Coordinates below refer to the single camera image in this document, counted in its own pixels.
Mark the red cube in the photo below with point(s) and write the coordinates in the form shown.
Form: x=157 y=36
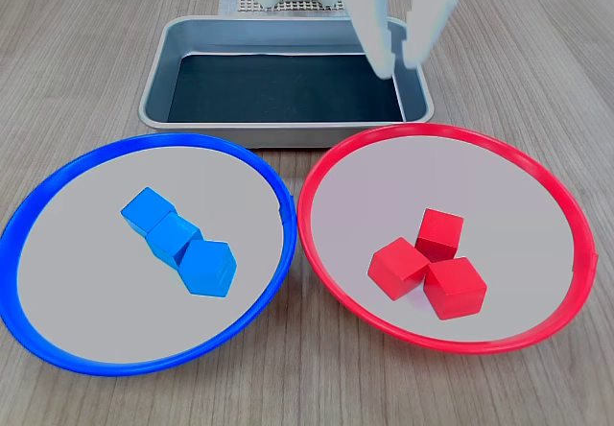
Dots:
x=395 y=267
x=455 y=287
x=439 y=231

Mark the black tray mat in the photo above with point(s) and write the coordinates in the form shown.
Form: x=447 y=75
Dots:
x=288 y=90

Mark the steel tray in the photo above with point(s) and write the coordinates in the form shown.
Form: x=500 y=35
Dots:
x=240 y=32

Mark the red-rimmed white plate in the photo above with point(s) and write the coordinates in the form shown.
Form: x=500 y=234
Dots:
x=503 y=205

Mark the blue cube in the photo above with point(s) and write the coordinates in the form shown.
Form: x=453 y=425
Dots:
x=206 y=267
x=170 y=241
x=146 y=212

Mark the blue-rimmed white plate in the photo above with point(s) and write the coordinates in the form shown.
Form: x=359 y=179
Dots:
x=96 y=301

